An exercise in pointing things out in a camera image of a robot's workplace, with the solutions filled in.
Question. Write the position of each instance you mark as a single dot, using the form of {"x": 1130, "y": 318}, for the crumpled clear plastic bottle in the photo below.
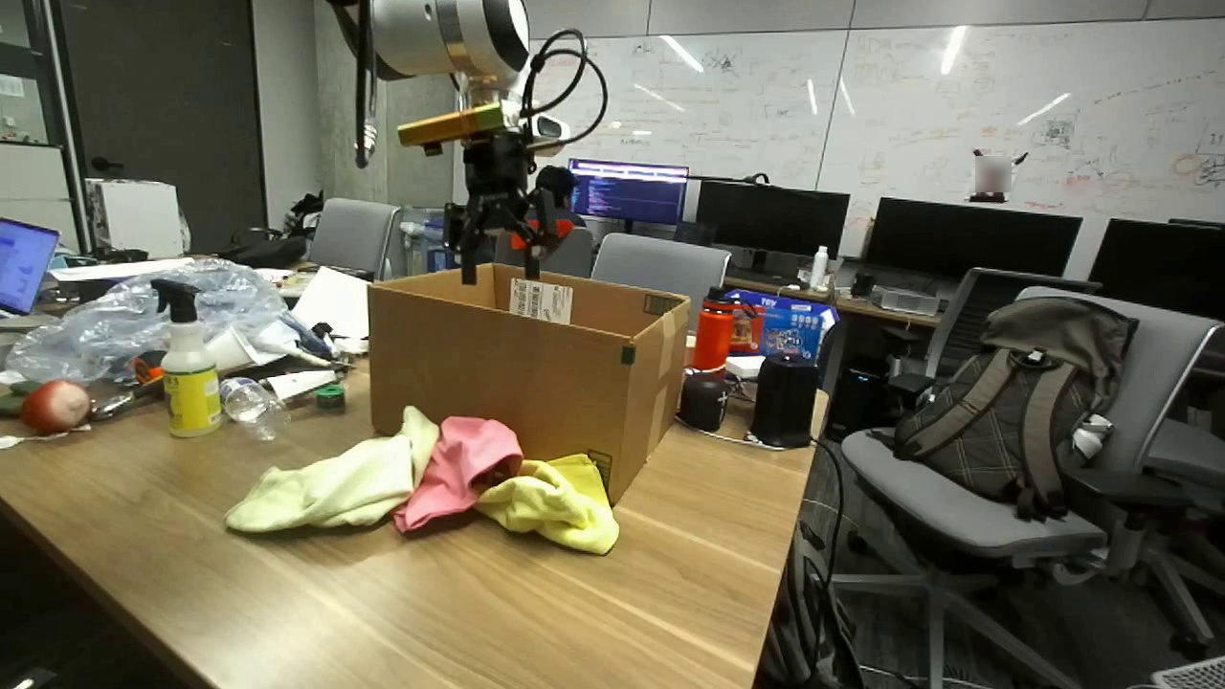
{"x": 248, "y": 404}

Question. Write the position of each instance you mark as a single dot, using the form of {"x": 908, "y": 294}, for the pink towel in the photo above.
{"x": 446, "y": 479}

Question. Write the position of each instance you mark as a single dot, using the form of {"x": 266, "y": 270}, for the clear plastic bag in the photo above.
{"x": 99, "y": 332}

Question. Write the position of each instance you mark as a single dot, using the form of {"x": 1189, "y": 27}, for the red round fruit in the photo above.
{"x": 56, "y": 409}

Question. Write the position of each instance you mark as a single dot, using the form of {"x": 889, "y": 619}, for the pale green towel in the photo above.
{"x": 330, "y": 490}

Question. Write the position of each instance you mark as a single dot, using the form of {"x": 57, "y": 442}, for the monitor with purple screen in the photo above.
{"x": 631, "y": 193}

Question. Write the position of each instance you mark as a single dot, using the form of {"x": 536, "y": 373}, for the white paper sheet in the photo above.
{"x": 335, "y": 308}

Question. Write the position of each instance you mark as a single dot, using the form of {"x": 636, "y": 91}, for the small black cube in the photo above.
{"x": 700, "y": 404}

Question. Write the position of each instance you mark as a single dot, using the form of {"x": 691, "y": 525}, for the green tape roll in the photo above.
{"x": 330, "y": 395}

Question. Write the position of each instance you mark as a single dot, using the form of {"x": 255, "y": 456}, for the wall whiteboard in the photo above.
{"x": 765, "y": 115}

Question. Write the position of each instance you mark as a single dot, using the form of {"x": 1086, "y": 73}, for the blue snack package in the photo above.
{"x": 777, "y": 326}

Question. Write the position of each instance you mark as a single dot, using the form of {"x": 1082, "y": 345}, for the open dark laptop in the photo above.
{"x": 25, "y": 263}

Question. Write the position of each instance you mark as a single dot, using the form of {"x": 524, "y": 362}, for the black computer monitor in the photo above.
{"x": 971, "y": 237}
{"x": 772, "y": 217}
{"x": 1160, "y": 263}

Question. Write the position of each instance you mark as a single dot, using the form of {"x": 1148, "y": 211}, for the red water bottle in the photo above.
{"x": 712, "y": 337}

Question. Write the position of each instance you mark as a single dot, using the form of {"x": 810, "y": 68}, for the brown cardboard box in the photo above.
{"x": 499, "y": 369}

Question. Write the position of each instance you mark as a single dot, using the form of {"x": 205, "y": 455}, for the olive green backpack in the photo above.
{"x": 1008, "y": 409}

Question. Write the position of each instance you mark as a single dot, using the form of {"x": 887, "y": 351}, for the yellow wrist camera mount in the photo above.
{"x": 453, "y": 124}

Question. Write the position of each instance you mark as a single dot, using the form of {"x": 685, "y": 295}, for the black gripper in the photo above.
{"x": 499, "y": 177}

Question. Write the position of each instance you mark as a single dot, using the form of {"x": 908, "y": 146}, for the small white bottle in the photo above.
{"x": 820, "y": 270}

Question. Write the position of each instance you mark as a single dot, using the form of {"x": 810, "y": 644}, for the red cloth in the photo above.
{"x": 561, "y": 237}

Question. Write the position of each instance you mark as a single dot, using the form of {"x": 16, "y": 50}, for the spray bottle yellow label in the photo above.
{"x": 194, "y": 395}

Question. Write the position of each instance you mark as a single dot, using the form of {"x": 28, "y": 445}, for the bright yellow towel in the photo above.
{"x": 561, "y": 505}

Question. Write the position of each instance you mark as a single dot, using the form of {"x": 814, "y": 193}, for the seated dark-haired person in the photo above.
{"x": 561, "y": 187}

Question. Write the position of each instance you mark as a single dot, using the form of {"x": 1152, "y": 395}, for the white cabinet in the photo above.
{"x": 139, "y": 217}

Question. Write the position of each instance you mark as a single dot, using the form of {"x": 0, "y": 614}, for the grey office chair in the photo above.
{"x": 353, "y": 237}
{"x": 578, "y": 257}
{"x": 654, "y": 270}
{"x": 971, "y": 519}

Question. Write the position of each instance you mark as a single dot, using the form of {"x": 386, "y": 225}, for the white llama plush toy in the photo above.
{"x": 995, "y": 177}

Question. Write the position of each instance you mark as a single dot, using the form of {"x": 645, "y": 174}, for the black cylindrical speaker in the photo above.
{"x": 787, "y": 404}

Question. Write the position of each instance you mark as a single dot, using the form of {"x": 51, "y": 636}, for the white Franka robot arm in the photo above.
{"x": 446, "y": 31}

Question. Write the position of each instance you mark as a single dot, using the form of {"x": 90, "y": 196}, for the dark door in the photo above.
{"x": 167, "y": 91}

